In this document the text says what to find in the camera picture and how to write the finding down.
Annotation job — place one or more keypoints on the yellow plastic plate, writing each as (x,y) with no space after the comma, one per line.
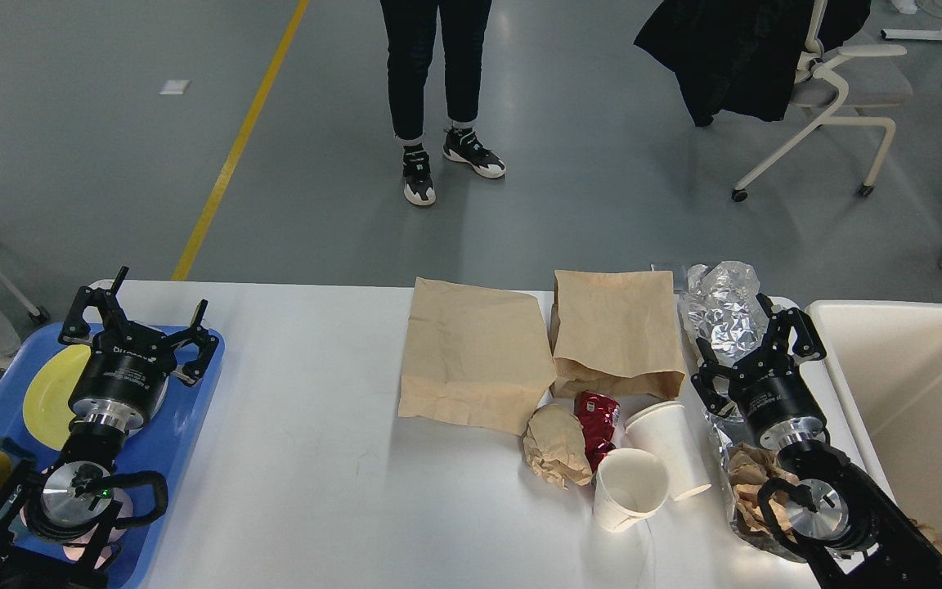
(46,410)

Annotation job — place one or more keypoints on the lying white paper cup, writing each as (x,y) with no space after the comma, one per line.
(663,430)

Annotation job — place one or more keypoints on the crumpled aluminium foil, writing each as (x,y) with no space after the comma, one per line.
(719,305)

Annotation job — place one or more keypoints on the white pink plate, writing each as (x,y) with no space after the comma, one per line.
(159,399)

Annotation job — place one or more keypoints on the white office chair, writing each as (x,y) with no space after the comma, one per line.
(842,84)

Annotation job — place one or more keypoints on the black jacket on chair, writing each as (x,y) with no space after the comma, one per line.
(738,56)

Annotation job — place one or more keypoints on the pink ribbed mug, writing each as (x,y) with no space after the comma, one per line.
(74,549)

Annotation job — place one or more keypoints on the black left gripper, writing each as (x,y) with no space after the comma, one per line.
(121,380)

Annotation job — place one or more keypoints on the crushed red can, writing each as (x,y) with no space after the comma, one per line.
(598,416)

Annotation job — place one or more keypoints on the crumpled brown paper ball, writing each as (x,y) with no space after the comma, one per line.
(554,447)

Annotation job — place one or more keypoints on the upright white paper cup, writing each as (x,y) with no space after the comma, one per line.
(630,485)

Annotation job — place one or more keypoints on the white plastic bin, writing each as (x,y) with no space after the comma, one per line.
(885,361)

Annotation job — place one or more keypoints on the foil bag with paper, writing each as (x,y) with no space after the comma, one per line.
(743,469)

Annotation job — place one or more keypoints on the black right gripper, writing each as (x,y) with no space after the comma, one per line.
(778,407)

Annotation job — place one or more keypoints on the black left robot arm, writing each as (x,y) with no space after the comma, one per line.
(33,523)

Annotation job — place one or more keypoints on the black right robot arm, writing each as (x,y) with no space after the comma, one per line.
(851,534)

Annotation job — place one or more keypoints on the brown paper bag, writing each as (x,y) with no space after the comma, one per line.
(474,357)
(616,334)

